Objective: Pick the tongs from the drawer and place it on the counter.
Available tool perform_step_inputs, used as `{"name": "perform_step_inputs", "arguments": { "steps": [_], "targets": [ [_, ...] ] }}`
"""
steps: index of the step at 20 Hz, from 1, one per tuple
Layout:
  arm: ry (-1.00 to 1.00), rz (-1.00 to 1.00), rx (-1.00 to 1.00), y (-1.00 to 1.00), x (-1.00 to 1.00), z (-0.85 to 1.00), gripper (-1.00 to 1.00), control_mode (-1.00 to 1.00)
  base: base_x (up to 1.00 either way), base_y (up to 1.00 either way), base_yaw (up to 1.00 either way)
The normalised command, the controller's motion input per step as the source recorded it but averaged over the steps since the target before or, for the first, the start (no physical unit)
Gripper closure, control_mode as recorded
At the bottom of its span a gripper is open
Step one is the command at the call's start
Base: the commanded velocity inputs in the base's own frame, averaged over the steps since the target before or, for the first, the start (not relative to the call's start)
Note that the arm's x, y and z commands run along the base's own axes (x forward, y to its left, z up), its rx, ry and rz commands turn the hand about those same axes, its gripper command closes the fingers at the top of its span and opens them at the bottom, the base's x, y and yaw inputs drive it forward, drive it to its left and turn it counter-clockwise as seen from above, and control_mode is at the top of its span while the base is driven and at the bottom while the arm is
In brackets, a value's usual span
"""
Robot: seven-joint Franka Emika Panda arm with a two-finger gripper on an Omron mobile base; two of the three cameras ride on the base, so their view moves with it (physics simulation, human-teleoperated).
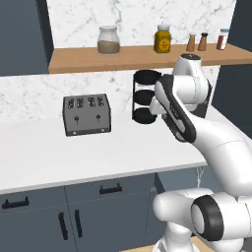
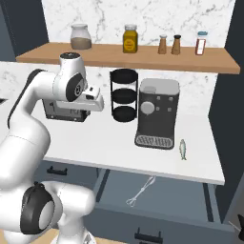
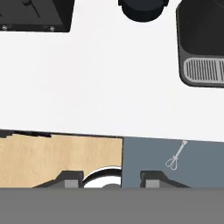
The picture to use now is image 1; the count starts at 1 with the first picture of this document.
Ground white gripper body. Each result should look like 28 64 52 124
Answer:
149 96 166 117

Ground silver tongs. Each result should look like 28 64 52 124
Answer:
195 165 206 189

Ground blue-grey wide drawer front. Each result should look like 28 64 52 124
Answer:
63 172 157 207

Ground blue-grey narrow drawer front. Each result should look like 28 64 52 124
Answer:
0 185 69 217

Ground yellow jar with white lid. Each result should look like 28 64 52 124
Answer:
153 23 172 54

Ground grey four-slot toaster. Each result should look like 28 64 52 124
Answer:
61 93 112 138

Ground brown shaker with white cap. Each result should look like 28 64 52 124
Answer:
185 31 198 53

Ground dark blue tall cupboard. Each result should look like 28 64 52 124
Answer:
211 0 252 136

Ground brown shaker with black cap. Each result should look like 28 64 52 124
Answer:
197 31 210 52

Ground glass jar with brown contents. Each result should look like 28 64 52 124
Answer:
96 25 121 55

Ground red spice bottle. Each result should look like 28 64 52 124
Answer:
216 28 230 51

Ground blue-grey wide cupboard door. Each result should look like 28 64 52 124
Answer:
66 192 156 252

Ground blue-grey narrow cupboard door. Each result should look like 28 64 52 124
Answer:
0 204 72 252

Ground black three-tier wire stand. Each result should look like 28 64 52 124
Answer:
131 69 162 125

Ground wooden wall shelf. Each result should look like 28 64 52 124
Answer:
48 42 252 75

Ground black wide drawer handle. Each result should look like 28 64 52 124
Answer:
98 183 124 196

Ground black wide cupboard door handle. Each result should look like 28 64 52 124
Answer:
73 209 84 239

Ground black narrow cupboard door handle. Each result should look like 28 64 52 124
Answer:
57 211 69 241

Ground dark blue wall cupboard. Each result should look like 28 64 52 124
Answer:
0 0 55 78

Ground black narrow drawer handle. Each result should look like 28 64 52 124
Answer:
1 196 31 211

